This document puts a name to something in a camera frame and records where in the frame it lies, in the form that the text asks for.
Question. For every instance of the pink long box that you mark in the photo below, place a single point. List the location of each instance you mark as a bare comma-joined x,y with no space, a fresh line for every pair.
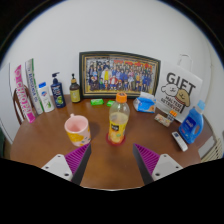
25,98

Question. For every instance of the pink mug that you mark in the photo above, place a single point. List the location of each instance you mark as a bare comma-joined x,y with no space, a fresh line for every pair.
78,131

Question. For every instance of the framed group photo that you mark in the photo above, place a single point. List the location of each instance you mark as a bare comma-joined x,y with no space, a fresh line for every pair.
120,75

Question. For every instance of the wooden chair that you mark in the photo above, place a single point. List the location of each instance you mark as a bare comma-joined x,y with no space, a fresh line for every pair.
18,110

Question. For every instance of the orange juice bottle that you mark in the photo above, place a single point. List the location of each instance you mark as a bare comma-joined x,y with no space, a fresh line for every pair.
118,123

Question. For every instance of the white shampoo bottle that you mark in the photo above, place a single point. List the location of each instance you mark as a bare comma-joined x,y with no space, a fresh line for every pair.
46,100

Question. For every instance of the white and green long box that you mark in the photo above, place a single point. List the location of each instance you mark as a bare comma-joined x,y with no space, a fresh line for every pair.
34,88

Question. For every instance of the white board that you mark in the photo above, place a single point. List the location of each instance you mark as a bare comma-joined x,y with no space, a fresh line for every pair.
6,106

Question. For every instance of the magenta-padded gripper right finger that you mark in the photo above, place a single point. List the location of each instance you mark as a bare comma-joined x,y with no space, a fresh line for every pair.
147,159

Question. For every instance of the blue detergent bottle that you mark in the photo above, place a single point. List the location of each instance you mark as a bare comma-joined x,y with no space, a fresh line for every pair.
191,126

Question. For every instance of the white remote control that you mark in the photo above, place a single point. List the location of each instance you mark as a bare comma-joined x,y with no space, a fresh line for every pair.
180,141

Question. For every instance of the orange and white puzzle cube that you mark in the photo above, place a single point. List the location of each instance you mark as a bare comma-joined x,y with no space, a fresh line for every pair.
172,115

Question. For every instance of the amber pump bottle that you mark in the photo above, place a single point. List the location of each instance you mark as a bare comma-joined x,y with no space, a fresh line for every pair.
75,95

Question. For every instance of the small patterned pouch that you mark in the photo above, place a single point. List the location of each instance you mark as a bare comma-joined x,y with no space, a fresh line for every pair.
162,120

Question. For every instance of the white radiator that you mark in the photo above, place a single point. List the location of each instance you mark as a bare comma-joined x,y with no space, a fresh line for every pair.
211,151

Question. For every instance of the white paper gift bag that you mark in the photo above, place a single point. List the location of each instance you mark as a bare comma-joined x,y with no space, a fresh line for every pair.
180,90

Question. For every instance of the dark blue pump bottle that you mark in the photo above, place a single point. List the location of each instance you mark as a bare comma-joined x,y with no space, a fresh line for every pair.
58,96

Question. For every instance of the blue tissue pack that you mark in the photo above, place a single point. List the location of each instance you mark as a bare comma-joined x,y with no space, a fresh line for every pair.
145,104

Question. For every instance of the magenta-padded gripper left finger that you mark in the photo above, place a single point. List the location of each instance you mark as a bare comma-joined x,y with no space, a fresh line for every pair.
77,160

